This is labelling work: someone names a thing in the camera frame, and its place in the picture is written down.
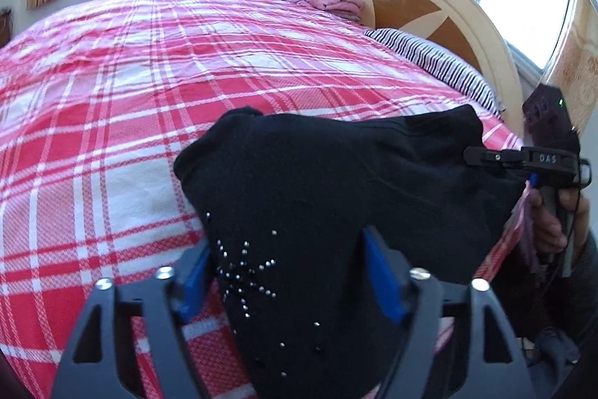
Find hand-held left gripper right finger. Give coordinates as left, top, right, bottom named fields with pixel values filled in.
left=363, top=225, right=538, bottom=399

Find person's right hand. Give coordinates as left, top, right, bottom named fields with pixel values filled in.
left=530, top=188, right=590, bottom=263

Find red plaid bed sheet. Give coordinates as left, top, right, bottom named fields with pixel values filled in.
left=0, top=0, right=528, bottom=399

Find dark grey cloth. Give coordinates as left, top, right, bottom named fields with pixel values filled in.
left=523, top=326, right=582, bottom=386

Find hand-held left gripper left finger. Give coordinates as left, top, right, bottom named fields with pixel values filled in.
left=50, top=240, right=211, bottom=399

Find black pants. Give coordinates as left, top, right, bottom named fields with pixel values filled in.
left=174, top=104, right=526, bottom=399

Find cream and wood headboard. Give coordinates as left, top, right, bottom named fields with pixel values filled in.
left=318, top=0, right=524, bottom=138

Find striped pillow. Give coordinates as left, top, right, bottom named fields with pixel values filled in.
left=363, top=28, right=500, bottom=112

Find person's maroon garment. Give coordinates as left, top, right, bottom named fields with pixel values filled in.
left=486, top=188, right=589, bottom=339

